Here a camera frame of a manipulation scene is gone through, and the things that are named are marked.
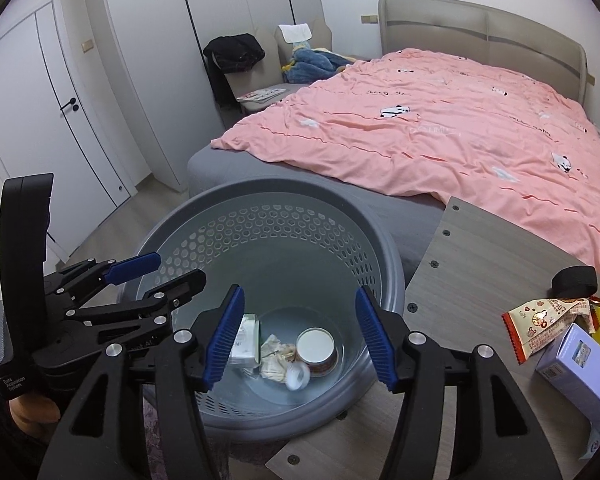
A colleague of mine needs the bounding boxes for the red white snack packet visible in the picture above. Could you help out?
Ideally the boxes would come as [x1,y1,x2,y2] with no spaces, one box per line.
[501,297,593,365]

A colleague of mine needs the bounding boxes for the light blue cardboard box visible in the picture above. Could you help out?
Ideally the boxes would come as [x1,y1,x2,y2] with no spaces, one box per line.
[535,322,600,428]

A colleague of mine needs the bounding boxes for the magazine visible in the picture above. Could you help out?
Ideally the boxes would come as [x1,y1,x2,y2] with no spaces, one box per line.
[236,87,287,106]

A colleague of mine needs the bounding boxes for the paper cup with white lid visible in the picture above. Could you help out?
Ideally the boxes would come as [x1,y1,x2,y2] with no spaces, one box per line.
[295,327,338,378]

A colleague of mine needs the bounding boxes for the grey bed mattress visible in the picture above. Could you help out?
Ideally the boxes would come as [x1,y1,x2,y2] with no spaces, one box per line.
[186,147,446,281]

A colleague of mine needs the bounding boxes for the crumpled white tissue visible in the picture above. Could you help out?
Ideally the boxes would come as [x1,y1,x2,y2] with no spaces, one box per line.
[259,335,311,391]

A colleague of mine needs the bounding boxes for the grey perforated plastic basket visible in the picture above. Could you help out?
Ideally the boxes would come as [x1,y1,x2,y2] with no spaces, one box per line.
[122,175,407,443]

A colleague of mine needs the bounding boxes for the purple patterned rug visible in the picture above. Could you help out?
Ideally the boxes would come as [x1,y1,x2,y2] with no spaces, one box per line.
[139,400,155,480]

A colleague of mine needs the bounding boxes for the bed with pink duvet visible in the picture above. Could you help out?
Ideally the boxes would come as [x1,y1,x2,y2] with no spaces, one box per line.
[210,47,600,291]

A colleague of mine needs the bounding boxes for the blue plush garment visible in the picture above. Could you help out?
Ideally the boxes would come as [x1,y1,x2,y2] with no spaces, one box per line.
[282,47,356,85]

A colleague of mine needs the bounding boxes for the black bag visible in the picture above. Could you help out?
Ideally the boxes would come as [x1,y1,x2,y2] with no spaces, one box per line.
[202,34,266,108]

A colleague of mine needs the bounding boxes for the white wardrobe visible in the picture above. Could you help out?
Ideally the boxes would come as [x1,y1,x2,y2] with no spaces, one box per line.
[97,0,326,193]

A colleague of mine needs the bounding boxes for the black strap roll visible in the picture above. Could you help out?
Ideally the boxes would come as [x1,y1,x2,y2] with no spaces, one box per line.
[550,266,598,297]

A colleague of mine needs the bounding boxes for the white cloth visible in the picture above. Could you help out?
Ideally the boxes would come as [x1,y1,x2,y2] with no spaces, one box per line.
[278,24,313,45]

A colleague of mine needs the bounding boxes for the small white green carton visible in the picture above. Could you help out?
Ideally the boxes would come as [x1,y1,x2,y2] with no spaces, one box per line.
[228,314,261,370]

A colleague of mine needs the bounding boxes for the beige chair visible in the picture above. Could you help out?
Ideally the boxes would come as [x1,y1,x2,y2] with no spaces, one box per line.
[207,27,301,111]
[274,17,333,61]

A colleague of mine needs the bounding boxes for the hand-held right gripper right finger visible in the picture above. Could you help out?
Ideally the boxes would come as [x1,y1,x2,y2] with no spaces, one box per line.
[355,286,563,480]

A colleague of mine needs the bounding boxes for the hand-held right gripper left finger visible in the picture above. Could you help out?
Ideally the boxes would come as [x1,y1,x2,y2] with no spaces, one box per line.
[37,284,246,480]

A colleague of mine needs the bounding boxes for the beige upholstered headboard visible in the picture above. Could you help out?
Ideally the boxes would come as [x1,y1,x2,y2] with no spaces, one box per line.
[377,0,588,103]

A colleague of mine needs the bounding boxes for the person's left hand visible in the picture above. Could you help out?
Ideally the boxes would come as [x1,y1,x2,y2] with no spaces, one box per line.
[9,394,62,436]

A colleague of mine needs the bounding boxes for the white door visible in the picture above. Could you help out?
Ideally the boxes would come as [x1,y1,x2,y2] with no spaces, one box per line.
[0,2,133,261]

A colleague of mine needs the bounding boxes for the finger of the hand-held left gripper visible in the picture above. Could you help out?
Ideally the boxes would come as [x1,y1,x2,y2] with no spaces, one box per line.
[65,268,207,333]
[44,252,162,311]

